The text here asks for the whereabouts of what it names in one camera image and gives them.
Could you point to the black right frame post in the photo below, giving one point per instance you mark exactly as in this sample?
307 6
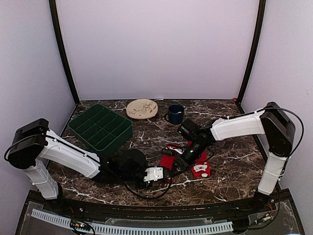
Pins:
253 51

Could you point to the beige floral ceramic plate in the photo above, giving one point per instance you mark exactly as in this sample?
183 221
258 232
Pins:
142 109

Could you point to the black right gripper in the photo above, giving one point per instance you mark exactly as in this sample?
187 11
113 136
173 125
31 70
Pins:
183 163

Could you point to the dark blue mug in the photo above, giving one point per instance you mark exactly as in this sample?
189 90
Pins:
175 114

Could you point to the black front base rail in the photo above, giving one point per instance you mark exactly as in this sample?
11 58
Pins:
233 210

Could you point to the red santa sock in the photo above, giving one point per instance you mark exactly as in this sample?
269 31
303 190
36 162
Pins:
169 153
201 167

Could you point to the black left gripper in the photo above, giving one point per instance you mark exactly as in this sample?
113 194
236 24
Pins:
141 186

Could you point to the white slotted cable duct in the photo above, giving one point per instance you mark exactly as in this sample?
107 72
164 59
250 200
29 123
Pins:
103 229

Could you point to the green divided plastic tray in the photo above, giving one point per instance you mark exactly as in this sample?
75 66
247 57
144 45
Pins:
102 130

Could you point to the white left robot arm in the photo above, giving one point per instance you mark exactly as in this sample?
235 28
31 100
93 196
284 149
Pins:
35 141

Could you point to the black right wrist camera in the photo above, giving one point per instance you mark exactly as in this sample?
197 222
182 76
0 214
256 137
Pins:
189 129

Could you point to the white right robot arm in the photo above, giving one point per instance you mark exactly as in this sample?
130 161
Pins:
270 121

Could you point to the black left frame post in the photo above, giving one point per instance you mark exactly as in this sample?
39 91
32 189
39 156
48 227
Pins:
62 50

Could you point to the black frame post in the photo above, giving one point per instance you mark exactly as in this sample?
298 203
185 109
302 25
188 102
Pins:
62 50
253 51

